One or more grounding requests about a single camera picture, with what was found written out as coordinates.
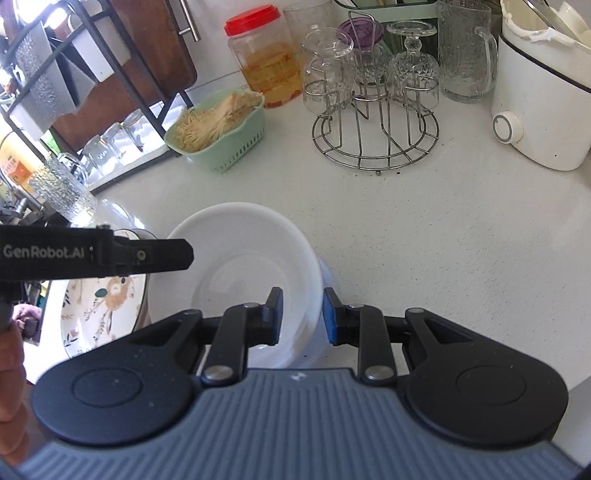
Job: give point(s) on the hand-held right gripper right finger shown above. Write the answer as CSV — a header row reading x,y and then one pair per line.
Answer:
x,y
328,318

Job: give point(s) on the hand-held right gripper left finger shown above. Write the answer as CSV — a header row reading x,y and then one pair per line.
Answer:
x,y
278,318

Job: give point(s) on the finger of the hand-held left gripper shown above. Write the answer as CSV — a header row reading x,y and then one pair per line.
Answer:
x,y
157,256

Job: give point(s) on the white bowl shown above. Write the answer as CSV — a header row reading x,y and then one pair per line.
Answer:
x,y
240,258
328,277

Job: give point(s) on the animal print ceramic plate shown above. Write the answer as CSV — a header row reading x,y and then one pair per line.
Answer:
x,y
92,314

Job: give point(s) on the person's left hand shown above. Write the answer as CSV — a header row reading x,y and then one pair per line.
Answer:
x,y
9,378

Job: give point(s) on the chrome faucet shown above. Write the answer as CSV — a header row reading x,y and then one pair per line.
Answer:
x,y
14,207

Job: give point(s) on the textured glass tumbler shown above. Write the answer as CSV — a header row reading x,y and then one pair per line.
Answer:
x,y
64,194

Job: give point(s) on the yellow oil bottle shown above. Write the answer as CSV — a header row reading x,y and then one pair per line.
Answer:
x,y
16,166

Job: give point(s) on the clear drinking glass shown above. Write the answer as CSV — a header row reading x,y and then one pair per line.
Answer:
x,y
97,157
138,129
119,143

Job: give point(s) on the white drip tray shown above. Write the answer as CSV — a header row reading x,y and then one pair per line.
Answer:
x,y
154,146

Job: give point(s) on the green plastic basket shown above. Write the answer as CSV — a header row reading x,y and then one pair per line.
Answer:
x,y
221,154

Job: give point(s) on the dried noodles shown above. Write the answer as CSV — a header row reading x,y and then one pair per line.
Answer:
x,y
203,127

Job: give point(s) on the black metal kitchen rack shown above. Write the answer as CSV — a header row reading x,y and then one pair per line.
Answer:
x,y
187,102

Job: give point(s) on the grey hanging holder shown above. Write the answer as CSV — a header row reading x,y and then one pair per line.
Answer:
x,y
74,92

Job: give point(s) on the textured metal hanging container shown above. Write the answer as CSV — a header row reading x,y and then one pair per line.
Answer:
x,y
39,78

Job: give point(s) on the wooden cutting board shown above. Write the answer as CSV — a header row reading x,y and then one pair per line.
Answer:
x,y
152,41

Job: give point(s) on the red lid plastic jar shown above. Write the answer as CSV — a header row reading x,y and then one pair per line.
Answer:
x,y
268,69

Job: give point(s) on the clear glass cup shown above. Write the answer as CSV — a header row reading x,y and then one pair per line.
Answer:
x,y
325,69

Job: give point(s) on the crystal goblet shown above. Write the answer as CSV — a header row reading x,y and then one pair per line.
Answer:
x,y
413,74

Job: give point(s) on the purple tinted glass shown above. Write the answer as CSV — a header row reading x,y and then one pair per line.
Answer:
x,y
364,50

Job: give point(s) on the textured glass pitcher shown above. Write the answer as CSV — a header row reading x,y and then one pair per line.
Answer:
x,y
461,55

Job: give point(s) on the white electric cooker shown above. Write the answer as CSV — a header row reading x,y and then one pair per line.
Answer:
x,y
545,106

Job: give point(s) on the green utensil holder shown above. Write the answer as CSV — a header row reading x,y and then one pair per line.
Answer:
x,y
415,11

